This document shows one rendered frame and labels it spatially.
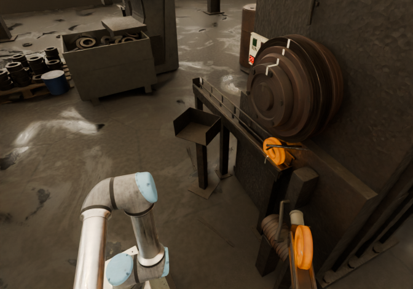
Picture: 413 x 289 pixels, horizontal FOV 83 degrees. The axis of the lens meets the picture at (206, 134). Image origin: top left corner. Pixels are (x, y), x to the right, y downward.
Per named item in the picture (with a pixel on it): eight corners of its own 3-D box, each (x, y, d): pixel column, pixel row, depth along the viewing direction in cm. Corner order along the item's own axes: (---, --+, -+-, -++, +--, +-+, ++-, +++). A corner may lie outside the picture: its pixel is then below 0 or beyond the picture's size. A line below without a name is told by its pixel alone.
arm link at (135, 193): (138, 264, 111) (112, 170, 87) (169, 257, 114) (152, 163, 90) (137, 290, 100) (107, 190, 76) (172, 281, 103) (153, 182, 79)
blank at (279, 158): (268, 132, 132) (263, 133, 131) (286, 146, 120) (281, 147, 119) (267, 154, 141) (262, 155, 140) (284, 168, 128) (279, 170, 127)
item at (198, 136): (195, 172, 217) (189, 106, 171) (220, 183, 206) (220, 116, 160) (182, 187, 203) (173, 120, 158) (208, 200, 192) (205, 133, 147)
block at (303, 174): (298, 193, 129) (310, 163, 113) (309, 205, 123) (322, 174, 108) (283, 200, 125) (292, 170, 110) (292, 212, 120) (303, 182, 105)
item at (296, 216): (301, 219, 109) (304, 210, 105) (304, 236, 101) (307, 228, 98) (287, 217, 110) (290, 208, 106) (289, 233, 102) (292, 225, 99)
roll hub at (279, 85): (252, 106, 122) (258, 53, 105) (286, 136, 102) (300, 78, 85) (243, 108, 121) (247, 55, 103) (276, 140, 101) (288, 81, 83)
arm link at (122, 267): (112, 266, 109) (104, 254, 100) (141, 259, 112) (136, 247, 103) (110, 296, 101) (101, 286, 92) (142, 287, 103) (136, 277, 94)
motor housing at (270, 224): (267, 253, 158) (280, 208, 124) (287, 287, 142) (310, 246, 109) (250, 261, 154) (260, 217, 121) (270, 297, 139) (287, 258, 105)
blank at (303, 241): (300, 256, 99) (292, 254, 100) (304, 220, 99) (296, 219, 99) (310, 278, 84) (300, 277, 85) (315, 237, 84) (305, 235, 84)
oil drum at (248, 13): (260, 54, 442) (267, 0, 385) (279, 65, 399) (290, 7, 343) (232, 59, 424) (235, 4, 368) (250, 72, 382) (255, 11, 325)
